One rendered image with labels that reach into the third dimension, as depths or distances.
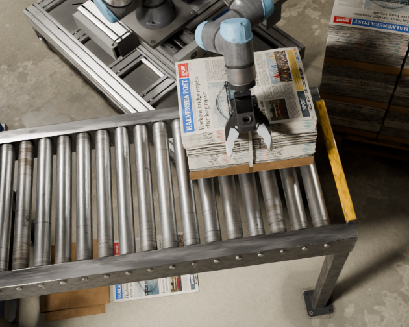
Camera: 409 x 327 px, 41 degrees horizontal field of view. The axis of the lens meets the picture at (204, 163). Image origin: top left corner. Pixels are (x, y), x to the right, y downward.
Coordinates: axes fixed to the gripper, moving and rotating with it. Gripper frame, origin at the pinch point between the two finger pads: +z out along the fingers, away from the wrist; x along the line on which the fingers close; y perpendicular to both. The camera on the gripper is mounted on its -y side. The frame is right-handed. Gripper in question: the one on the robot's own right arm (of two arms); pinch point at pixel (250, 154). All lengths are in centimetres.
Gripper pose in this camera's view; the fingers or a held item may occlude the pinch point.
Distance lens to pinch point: 146.1
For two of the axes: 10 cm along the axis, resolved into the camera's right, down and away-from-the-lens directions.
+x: -9.9, 1.3, 0.4
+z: 1.4, 8.8, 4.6
